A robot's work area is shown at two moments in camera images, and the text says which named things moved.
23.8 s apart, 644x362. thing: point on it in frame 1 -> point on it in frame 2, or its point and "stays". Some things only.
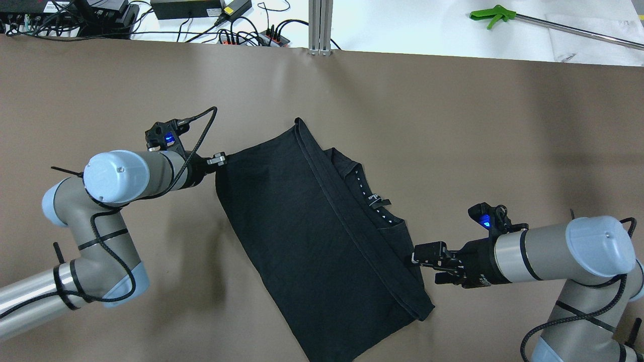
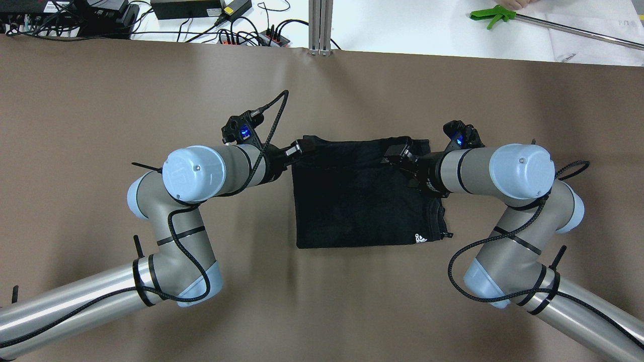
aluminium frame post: x=320 y=13 stays
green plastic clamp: x=495 y=14 stays
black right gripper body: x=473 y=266 -> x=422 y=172
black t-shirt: x=332 y=263 -> x=344 y=195
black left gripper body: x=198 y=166 -> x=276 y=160
